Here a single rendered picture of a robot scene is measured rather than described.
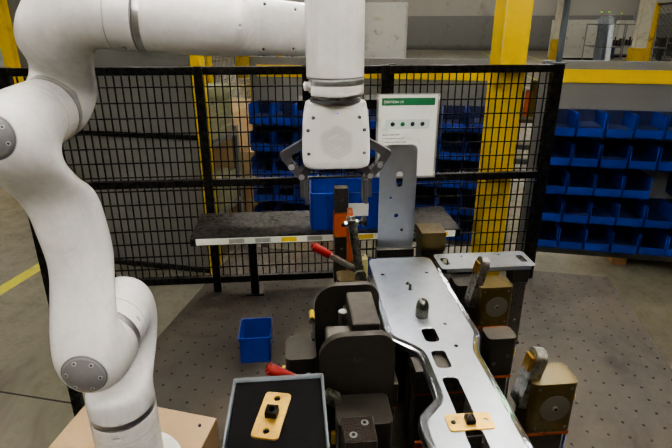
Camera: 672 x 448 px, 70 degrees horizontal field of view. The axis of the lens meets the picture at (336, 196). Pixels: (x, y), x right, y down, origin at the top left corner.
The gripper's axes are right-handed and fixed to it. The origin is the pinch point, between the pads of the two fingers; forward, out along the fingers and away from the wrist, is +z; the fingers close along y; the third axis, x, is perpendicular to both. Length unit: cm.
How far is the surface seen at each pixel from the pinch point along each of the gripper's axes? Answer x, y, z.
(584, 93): 189, 147, 11
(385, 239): 68, 19, 40
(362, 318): 0.6, 4.6, 23.3
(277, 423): -20.0, -9.2, 25.6
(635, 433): 19, 77, 73
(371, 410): -9.7, 5.1, 34.1
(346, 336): -4.7, 1.4, 23.1
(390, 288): 42, 17, 42
